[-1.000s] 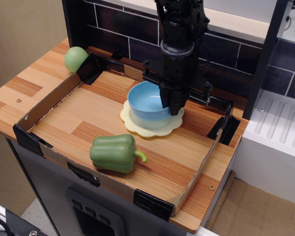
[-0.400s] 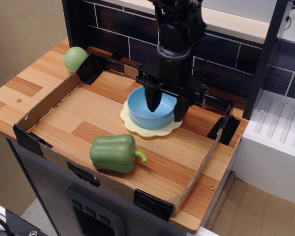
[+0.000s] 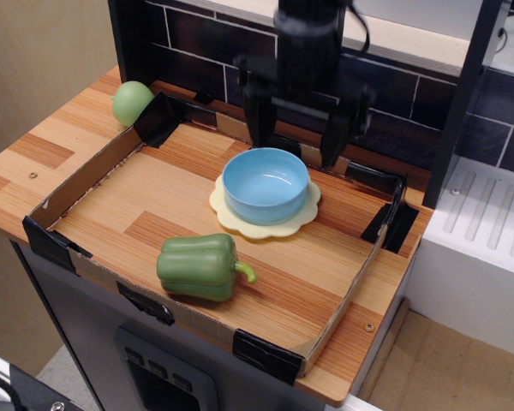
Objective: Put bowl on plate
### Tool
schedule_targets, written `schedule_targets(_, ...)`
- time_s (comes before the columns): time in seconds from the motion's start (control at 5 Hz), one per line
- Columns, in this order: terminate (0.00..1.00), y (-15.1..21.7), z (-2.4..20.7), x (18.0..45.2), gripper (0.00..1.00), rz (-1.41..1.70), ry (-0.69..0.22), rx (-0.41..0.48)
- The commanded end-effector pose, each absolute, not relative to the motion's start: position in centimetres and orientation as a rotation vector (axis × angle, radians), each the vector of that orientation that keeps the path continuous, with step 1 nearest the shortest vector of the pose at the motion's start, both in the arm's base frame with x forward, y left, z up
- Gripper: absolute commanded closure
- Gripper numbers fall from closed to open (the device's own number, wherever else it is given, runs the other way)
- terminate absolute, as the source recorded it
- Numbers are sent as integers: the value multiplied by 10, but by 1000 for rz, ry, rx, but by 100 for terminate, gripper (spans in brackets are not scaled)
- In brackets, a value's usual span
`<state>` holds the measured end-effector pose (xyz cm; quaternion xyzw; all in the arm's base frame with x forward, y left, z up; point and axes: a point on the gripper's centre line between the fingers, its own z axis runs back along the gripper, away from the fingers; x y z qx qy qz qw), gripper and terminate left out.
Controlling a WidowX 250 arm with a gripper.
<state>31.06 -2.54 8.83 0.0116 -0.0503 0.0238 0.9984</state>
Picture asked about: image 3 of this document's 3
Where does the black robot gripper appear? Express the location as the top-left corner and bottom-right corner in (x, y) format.
(235, 16), (374, 169)

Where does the light blue plastic bowl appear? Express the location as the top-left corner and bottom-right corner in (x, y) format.
(222, 148), (309, 225)

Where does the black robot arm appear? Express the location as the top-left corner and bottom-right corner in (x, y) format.
(235, 1), (374, 169)

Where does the pale yellow scalloped plate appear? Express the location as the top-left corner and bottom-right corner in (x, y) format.
(209, 175), (321, 240)

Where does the cardboard fence with black tape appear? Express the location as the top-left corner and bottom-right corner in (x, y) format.
(22, 92), (418, 384)

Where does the light green round toy fruit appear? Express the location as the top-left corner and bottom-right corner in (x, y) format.
(111, 80), (154, 127)

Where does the green toy bell pepper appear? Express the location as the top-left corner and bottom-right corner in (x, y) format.
(156, 233), (257, 302)

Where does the white toy sink drainboard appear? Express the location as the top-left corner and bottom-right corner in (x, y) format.
(406, 158), (514, 354)

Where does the grey toy oven front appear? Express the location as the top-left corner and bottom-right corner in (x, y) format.
(115, 328), (219, 410)

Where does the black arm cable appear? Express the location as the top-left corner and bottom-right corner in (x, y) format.
(349, 0), (374, 55)

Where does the black vertical post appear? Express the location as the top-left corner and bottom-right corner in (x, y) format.
(422, 0), (511, 209)

